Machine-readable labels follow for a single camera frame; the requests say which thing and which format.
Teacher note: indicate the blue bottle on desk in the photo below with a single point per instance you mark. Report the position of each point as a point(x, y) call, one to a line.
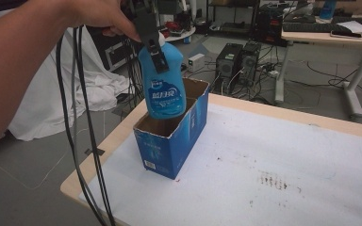
point(328, 9)

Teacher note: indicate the black keyboard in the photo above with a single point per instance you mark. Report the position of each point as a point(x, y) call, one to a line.
point(308, 27)

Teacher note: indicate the white-legged desk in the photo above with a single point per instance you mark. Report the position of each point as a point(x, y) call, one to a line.
point(353, 100)

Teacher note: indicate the white paper sheet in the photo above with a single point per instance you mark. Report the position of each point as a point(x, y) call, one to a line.
point(355, 25)

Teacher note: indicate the small white box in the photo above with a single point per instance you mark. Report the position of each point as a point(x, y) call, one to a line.
point(196, 62)

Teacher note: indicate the blue cardboard box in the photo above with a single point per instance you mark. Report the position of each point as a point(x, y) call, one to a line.
point(169, 150)

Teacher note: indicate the person's left hand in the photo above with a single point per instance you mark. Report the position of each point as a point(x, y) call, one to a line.
point(100, 14)

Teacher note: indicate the white table mat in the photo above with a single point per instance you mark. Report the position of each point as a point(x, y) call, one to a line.
point(264, 150)

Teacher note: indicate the black computer tower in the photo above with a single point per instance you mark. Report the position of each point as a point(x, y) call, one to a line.
point(252, 61)
point(229, 62)

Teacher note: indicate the blue bottle with white cap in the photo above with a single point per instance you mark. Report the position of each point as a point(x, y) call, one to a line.
point(166, 91)

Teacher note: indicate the large black computer case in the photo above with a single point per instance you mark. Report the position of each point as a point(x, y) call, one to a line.
point(268, 26)

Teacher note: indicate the white cloth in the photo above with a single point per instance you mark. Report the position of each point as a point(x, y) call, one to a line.
point(44, 100)

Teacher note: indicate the black shelf rack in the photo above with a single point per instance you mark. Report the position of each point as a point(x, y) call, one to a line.
point(232, 26)

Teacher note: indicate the black case with silver edges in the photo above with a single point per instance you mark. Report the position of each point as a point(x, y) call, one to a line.
point(113, 50)

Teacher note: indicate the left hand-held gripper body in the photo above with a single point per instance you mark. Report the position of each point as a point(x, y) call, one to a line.
point(144, 22)

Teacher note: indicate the round white table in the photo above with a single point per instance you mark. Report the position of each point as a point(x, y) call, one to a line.
point(182, 34)

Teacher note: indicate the white power strip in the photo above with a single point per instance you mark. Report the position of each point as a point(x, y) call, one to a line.
point(271, 73)

